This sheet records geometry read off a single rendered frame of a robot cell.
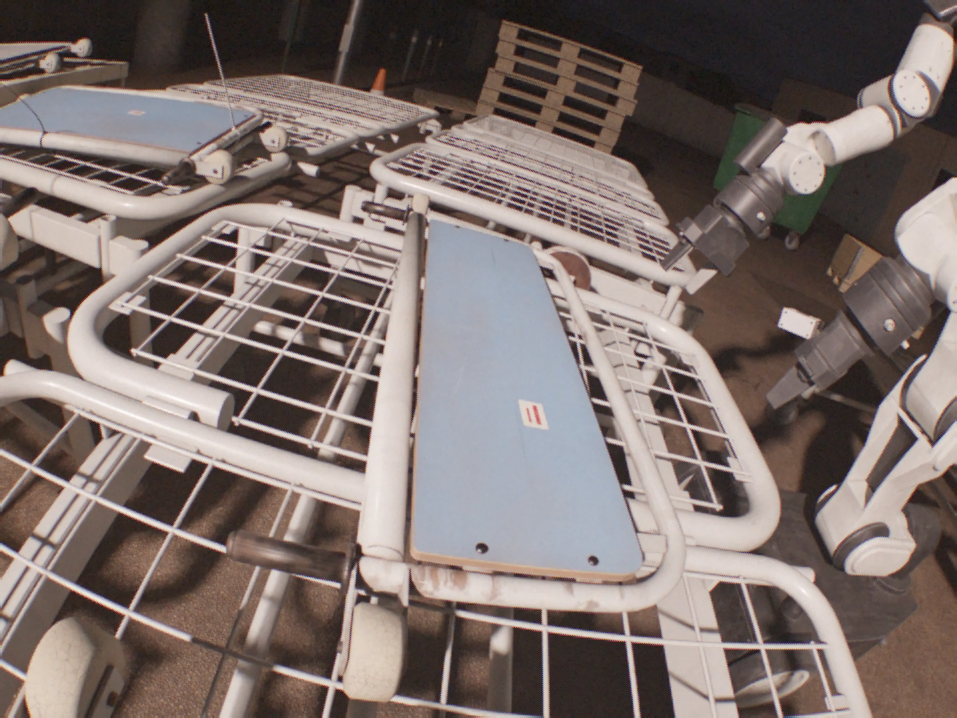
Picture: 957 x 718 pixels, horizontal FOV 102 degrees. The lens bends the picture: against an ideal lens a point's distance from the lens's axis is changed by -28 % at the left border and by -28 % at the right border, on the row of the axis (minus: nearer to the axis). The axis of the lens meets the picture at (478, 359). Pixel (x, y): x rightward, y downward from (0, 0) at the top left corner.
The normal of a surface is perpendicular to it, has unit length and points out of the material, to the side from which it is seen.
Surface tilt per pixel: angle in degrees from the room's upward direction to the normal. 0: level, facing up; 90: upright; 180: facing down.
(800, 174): 90
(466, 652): 0
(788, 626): 0
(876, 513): 90
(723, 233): 91
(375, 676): 50
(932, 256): 75
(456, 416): 1
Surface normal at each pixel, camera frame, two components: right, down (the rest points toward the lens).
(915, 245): -0.85, -0.41
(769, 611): -0.48, -0.75
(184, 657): 0.28, -0.81
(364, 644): 0.30, -0.61
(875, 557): -0.04, 0.54
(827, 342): -0.72, 0.06
